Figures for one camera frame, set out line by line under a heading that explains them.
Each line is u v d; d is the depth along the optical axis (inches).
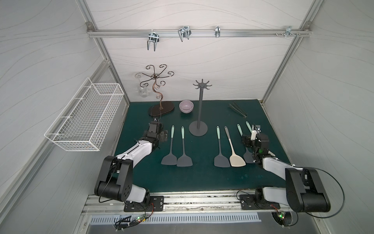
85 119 27.3
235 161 34.1
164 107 45.4
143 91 39.3
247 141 32.4
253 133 31.5
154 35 30.8
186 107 44.3
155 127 27.7
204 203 29.5
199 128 41.0
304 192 16.8
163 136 33.2
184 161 33.9
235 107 46.1
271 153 35.5
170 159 34.1
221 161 34.1
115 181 16.9
